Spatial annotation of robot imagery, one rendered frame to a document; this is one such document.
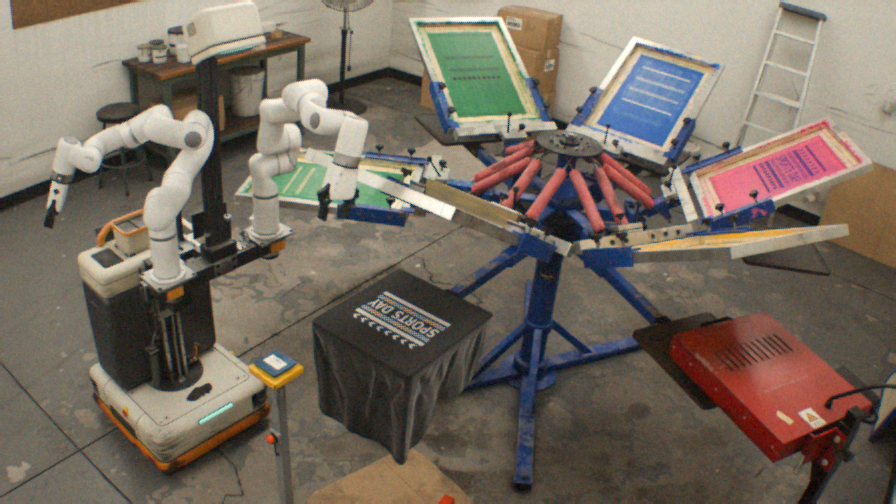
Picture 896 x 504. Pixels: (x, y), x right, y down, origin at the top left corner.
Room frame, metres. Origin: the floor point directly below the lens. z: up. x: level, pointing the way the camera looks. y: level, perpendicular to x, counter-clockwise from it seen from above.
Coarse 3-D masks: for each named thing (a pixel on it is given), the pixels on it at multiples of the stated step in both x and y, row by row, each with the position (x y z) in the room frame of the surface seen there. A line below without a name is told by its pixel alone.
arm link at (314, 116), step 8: (304, 96) 2.08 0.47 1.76; (312, 96) 2.05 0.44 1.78; (320, 96) 2.09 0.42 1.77; (304, 104) 2.00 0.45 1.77; (312, 104) 1.97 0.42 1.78; (320, 104) 2.08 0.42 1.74; (304, 112) 1.97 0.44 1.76; (312, 112) 1.94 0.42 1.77; (320, 112) 1.93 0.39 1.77; (328, 112) 1.94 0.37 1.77; (336, 112) 1.96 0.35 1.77; (304, 120) 1.96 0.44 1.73; (312, 120) 1.93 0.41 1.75; (320, 120) 1.91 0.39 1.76; (328, 120) 1.92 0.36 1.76; (336, 120) 1.94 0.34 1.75; (312, 128) 1.92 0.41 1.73; (320, 128) 1.91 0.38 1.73; (328, 128) 1.92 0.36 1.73; (336, 128) 1.93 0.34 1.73
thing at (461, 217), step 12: (312, 156) 2.15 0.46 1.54; (324, 156) 2.13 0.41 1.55; (360, 168) 2.05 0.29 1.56; (360, 180) 2.02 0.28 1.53; (372, 180) 2.01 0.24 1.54; (384, 180) 1.99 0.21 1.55; (396, 192) 1.95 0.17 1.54; (408, 192) 1.94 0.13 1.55; (420, 204) 1.90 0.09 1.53; (432, 204) 1.88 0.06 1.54; (444, 204) 1.87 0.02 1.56; (444, 216) 1.85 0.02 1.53; (456, 216) 1.86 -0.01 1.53; (468, 216) 1.91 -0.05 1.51; (480, 228) 1.97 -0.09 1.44; (492, 228) 2.03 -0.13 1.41; (504, 240) 2.10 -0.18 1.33; (516, 240) 2.17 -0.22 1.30
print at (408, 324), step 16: (368, 304) 2.22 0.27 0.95; (384, 304) 2.23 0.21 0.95; (400, 304) 2.24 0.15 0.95; (368, 320) 2.12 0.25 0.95; (384, 320) 2.13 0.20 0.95; (400, 320) 2.14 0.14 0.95; (416, 320) 2.15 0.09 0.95; (432, 320) 2.16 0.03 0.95; (400, 336) 2.05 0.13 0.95; (416, 336) 2.06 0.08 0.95; (432, 336) 2.07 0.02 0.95
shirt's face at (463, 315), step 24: (384, 288) 2.33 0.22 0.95; (408, 288) 2.35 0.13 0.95; (432, 288) 2.37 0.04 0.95; (336, 312) 2.15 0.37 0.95; (432, 312) 2.21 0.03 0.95; (456, 312) 2.22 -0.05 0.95; (480, 312) 2.24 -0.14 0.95; (360, 336) 2.02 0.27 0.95; (384, 336) 2.04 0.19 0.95; (456, 336) 2.08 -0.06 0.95; (384, 360) 1.91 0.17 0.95; (408, 360) 1.92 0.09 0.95
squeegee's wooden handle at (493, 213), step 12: (432, 180) 2.56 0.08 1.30; (432, 192) 2.53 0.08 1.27; (444, 192) 2.51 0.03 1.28; (456, 192) 2.49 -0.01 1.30; (456, 204) 2.46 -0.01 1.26; (468, 204) 2.44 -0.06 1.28; (480, 204) 2.42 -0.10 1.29; (492, 204) 2.41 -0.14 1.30; (480, 216) 2.39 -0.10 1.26; (492, 216) 2.38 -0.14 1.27; (504, 216) 2.36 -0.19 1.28; (516, 216) 2.34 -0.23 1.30
